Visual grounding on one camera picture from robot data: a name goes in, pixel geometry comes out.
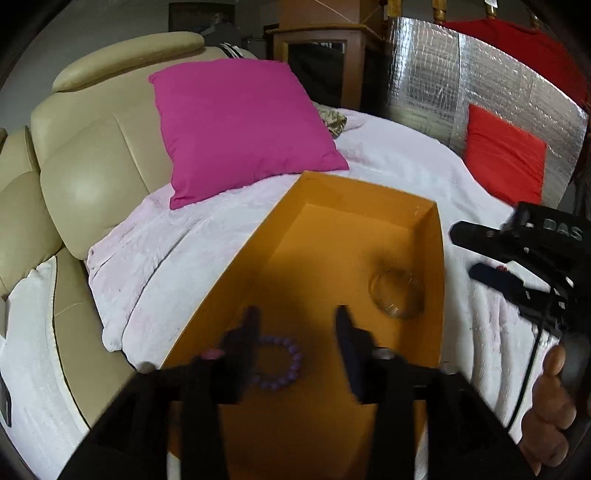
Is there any red cushion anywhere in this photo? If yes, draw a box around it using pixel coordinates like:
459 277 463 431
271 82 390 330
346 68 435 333
465 104 547 206

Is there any beige leather sofa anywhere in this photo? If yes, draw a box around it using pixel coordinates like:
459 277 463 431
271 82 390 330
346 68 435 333
1 32 247 426

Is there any pink white bedspread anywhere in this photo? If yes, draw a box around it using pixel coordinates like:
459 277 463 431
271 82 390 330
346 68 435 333
86 111 545 421

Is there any wooden cabinet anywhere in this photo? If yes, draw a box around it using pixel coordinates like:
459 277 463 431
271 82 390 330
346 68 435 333
271 0 388 113

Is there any white towel on sofa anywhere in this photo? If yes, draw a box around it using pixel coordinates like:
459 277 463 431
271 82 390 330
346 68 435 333
1 257 89 479

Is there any person's right hand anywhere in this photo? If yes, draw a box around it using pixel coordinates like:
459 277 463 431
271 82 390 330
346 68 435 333
518 345 576 475

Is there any silver foil insulation panel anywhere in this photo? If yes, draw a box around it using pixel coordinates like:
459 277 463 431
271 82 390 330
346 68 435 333
382 17 588 207

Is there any purple bead bracelet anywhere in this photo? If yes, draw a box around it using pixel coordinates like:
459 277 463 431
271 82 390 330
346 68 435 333
250 335 304 389

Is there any red blanket on railing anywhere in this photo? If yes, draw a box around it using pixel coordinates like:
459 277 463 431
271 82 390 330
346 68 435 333
443 18 589 107

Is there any black cable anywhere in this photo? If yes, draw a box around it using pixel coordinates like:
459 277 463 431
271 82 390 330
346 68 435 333
505 287 558 432

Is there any patterned small pouch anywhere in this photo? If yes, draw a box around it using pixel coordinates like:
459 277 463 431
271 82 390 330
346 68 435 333
314 102 348 139

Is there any orange cardboard tray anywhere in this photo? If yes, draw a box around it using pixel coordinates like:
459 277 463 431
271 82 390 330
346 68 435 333
165 172 445 479

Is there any magenta cushion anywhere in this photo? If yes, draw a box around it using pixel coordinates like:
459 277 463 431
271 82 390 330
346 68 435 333
149 59 349 210

